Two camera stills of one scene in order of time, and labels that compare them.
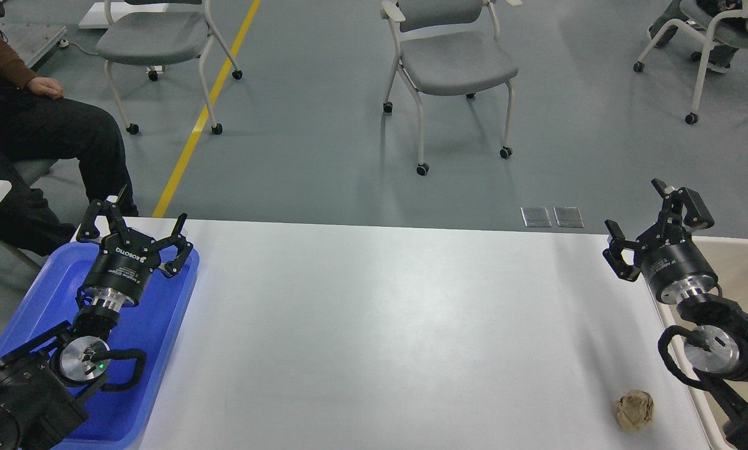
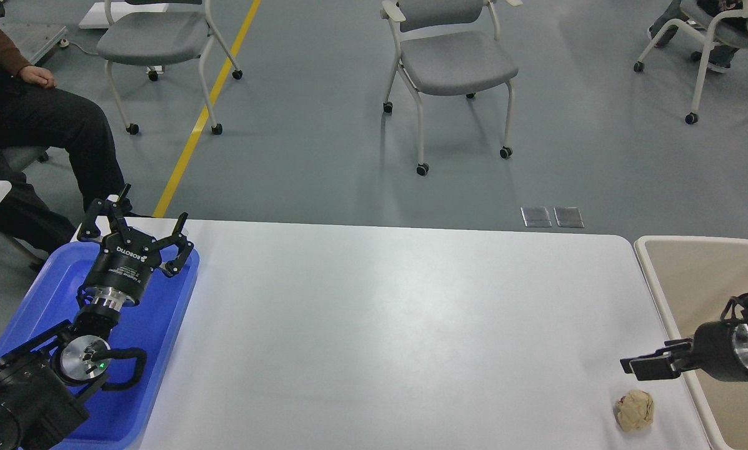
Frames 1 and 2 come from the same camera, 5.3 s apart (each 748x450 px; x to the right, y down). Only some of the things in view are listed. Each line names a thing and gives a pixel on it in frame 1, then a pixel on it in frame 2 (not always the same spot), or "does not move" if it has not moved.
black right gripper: (675, 269) → (728, 351)
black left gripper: (120, 276) does not move
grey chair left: (153, 33) does not move
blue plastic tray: (46, 299) does not move
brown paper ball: (635, 410) does not move
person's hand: (45, 86) → (37, 75)
